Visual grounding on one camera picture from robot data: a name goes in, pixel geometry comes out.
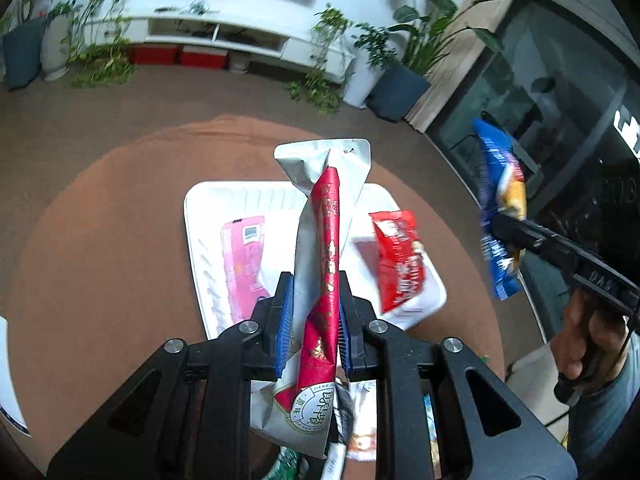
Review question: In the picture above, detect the slim white packet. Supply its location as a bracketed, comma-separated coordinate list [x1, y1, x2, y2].
[325, 442, 348, 480]

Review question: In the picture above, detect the large red snack packet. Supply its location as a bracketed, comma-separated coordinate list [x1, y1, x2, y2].
[368, 210, 431, 313]

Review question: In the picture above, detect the green snack packet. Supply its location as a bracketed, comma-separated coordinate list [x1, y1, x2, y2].
[262, 447, 310, 480]

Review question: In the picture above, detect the red storage box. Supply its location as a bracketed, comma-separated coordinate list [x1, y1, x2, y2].
[181, 46, 230, 69]
[131, 45, 181, 66]

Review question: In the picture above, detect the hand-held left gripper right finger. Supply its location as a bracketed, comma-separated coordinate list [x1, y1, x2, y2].
[337, 270, 578, 480]

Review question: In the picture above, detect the red and white snack packet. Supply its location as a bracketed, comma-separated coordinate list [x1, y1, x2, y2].
[250, 138, 372, 461]

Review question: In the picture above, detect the glass sliding door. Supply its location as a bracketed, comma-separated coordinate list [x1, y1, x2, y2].
[427, 0, 640, 321]

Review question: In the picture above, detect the dark blue plant pot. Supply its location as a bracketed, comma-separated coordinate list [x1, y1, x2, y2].
[367, 0, 516, 123]

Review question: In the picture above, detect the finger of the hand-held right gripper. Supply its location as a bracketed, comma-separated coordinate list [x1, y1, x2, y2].
[492, 214, 576, 271]

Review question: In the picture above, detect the plant in dark blue pot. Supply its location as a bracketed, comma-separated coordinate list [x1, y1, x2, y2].
[0, 0, 61, 92]

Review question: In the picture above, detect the cream chair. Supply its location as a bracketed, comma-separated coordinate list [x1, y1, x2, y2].
[505, 345, 571, 428]

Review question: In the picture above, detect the wooden door frame panel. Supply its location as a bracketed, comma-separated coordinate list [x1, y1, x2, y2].
[406, 0, 526, 134]

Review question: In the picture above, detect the white curved object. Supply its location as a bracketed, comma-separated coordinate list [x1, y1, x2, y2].
[0, 315, 29, 432]

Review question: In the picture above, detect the person's right forearm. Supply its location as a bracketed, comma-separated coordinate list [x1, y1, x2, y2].
[565, 332, 640, 466]

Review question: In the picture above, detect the person's right hand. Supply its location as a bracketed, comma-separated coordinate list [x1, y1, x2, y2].
[550, 290, 630, 381]

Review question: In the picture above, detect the white plastic tray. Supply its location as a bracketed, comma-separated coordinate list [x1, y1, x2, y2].
[183, 180, 447, 341]

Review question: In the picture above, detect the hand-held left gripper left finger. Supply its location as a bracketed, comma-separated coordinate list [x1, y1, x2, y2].
[47, 271, 297, 480]

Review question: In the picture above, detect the plant in tall white pot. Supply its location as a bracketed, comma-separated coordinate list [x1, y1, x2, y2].
[41, 0, 77, 82]

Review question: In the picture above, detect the blue and yellow snack packet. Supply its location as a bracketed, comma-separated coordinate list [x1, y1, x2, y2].
[472, 119, 528, 301]

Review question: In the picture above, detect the pink snack packet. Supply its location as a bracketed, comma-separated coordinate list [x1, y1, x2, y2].
[221, 216, 273, 326]

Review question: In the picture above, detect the thin-stemmed leafy plant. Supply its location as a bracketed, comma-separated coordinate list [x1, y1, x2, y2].
[289, 4, 353, 117]

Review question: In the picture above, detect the cable bundle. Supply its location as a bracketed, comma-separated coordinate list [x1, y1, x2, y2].
[155, 0, 221, 17]

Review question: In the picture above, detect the bushy green plant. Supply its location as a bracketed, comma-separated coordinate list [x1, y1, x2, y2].
[67, 0, 137, 88]

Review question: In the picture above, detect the small plant in white pot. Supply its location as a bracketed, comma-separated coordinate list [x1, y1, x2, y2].
[345, 22, 398, 109]

